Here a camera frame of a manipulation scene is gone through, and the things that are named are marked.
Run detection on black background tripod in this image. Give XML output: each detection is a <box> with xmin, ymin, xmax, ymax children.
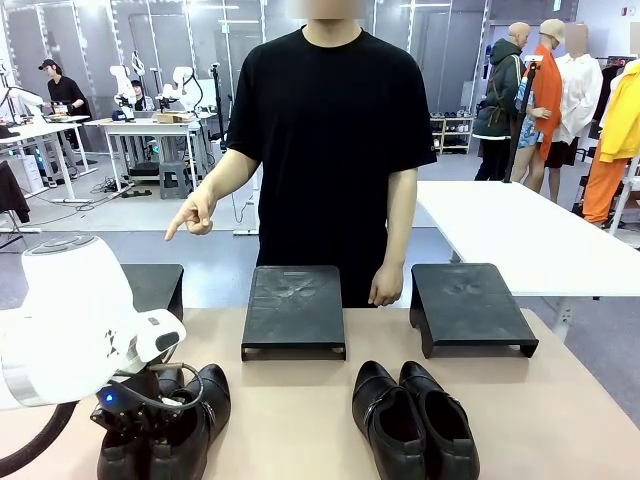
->
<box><xmin>208</xmin><ymin>61</ymin><xmax>230</xmax><ymax>154</ymax></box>

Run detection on yellow hanging garment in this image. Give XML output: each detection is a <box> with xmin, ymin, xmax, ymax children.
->
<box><xmin>597</xmin><ymin>58</ymin><xmax>640</xmax><ymax>165</ymax></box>

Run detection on white background work table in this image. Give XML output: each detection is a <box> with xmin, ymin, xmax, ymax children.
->
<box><xmin>0</xmin><ymin>113</ymin><xmax>99</xmax><ymax>204</ymax></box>

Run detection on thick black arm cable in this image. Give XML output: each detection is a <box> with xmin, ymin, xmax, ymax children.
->
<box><xmin>0</xmin><ymin>399</ymin><xmax>77</xmax><ymax>477</ymax></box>

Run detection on mannequin in orange top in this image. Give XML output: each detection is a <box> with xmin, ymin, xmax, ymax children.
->
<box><xmin>509</xmin><ymin>18</ymin><xmax>567</xmax><ymax>202</ymax></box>

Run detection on cardboard box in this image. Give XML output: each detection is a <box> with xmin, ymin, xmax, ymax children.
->
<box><xmin>151</xmin><ymin>111</ymin><xmax>195</xmax><ymax>125</ymax></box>

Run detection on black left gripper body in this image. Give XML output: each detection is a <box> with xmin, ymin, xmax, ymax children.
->
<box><xmin>89</xmin><ymin>369</ymin><xmax>167</xmax><ymax>435</ymax></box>

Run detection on black camera tripod pole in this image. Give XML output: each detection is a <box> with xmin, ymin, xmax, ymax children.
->
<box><xmin>502</xmin><ymin>55</ymin><xmax>545</xmax><ymax>185</ymax></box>

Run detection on orange trousers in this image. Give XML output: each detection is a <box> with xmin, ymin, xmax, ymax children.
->
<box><xmin>581</xmin><ymin>158</ymin><xmax>629</xmax><ymax>225</ymax></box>

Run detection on black hanging jacket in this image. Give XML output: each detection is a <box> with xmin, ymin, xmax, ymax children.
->
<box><xmin>0</xmin><ymin>160</ymin><xmax>32</xmax><ymax>225</ymax></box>

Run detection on black shoe stand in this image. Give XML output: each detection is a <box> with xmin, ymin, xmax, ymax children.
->
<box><xmin>408</xmin><ymin>262</ymin><xmax>541</xmax><ymax>360</ymax></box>
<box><xmin>240</xmin><ymin>264</ymin><xmax>348</xmax><ymax>362</ymax></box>
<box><xmin>119</xmin><ymin>263</ymin><xmax>185</xmax><ymax>322</ymax></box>

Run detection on person's left forearm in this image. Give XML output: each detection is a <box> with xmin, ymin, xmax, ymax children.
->
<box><xmin>383</xmin><ymin>166</ymin><xmax>419</xmax><ymax>271</ymax></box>

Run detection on grey plastic stool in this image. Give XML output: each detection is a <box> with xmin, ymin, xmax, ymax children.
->
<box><xmin>158</xmin><ymin>160</ymin><xmax>195</xmax><ymax>201</ymax></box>

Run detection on person's right hand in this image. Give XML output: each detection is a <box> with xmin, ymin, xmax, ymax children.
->
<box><xmin>164</xmin><ymin>191</ymin><xmax>218</xmax><ymax>243</ymax></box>

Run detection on white background robot table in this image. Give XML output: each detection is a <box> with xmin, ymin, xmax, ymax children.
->
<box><xmin>83</xmin><ymin>115</ymin><xmax>217</xmax><ymax>194</ymax></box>

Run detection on mannequin in dark green jacket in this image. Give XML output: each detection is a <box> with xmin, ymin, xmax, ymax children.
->
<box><xmin>471</xmin><ymin>21</ymin><xmax>532</xmax><ymax>183</ymax></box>

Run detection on seated person in background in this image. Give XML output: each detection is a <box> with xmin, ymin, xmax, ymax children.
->
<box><xmin>128</xmin><ymin>79</ymin><xmax>155</xmax><ymax>113</ymax></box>

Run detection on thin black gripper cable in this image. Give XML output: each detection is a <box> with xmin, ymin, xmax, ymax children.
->
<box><xmin>147</xmin><ymin>363</ymin><xmax>205</xmax><ymax>409</ymax></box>

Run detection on person in black t-shirt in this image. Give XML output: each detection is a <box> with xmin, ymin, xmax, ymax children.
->
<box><xmin>225</xmin><ymin>18</ymin><xmax>436</xmax><ymax>309</ymax></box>

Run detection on white shoe rack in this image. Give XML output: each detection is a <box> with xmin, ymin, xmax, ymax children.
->
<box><xmin>429</xmin><ymin>114</ymin><xmax>475</xmax><ymax>156</ymax></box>

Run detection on standing person in black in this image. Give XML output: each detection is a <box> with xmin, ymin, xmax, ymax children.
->
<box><xmin>38</xmin><ymin>58</ymin><xmax>94</xmax><ymax>121</ymax></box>

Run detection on person's left hand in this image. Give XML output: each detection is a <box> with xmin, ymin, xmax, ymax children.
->
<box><xmin>367</xmin><ymin>260</ymin><xmax>406</xmax><ymax>308</ymax></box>

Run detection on person's right forearm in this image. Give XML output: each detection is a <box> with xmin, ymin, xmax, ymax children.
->
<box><xmin>197</xmin><ymin>147</ymin><xmax>264</xmax><ymax>209</ymax></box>

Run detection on large white table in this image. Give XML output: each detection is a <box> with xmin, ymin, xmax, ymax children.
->
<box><xmin>415</xmin><ymin>179</ymin><xmax>640</xmax><ymax>346</ymax></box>

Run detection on person in white shirt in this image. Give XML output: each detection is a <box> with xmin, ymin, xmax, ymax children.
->
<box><xmin>543</xmin><ymin>22</ymin><xmax>605</xmax><ymax>204</ymax></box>

